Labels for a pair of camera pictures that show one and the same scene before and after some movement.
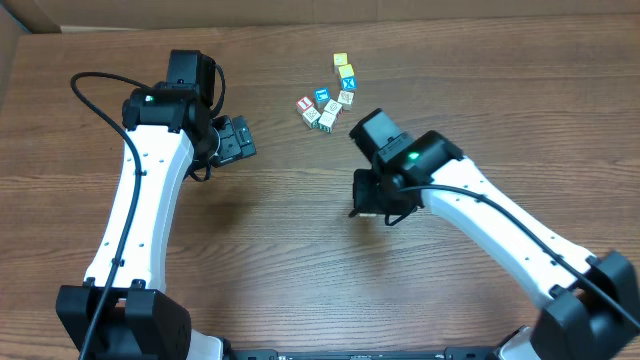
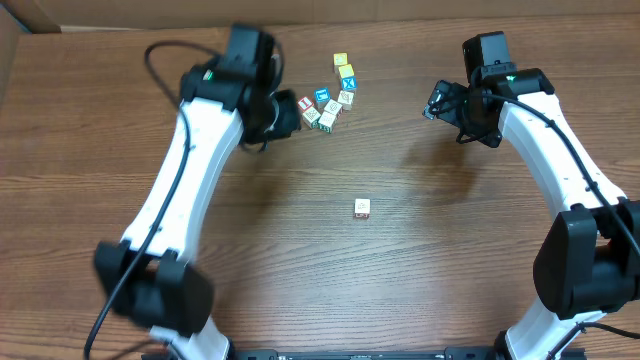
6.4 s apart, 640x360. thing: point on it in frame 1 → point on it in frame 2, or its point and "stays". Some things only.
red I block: (303, 104) stays
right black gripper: (366, 199) → (452, 93)
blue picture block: (321, 98) stays
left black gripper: (235, 139) → (287, 119)
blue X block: (349, 83) stays
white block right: (346, 99) stays
